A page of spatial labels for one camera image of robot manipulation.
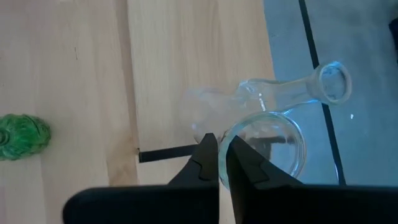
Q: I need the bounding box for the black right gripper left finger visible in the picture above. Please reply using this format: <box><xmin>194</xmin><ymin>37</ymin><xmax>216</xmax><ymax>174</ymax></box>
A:
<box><xmin>62</xmin><ymin>133</ymin><xmax>220</xmax><ymax>224</ymax></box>

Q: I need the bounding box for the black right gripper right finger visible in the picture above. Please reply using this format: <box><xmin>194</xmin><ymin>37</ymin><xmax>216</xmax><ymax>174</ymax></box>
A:
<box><xmin>226</xmin><ymin>135</ymin><xmax>398</xmax><ymax>224</ymax></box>

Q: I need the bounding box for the slim clear glass vase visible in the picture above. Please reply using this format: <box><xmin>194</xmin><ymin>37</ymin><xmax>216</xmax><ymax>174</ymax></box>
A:
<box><xmin>186</xmin><ymin>61</ymin><xmax>353</xmax><ymax>144</ymax></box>

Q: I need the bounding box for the squat green glass vase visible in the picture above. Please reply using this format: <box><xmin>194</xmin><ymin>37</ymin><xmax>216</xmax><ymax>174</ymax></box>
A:
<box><xmin>0</xmin><ymin>113</ymin><xmax>52</xmax><ymax>161</ymax></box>

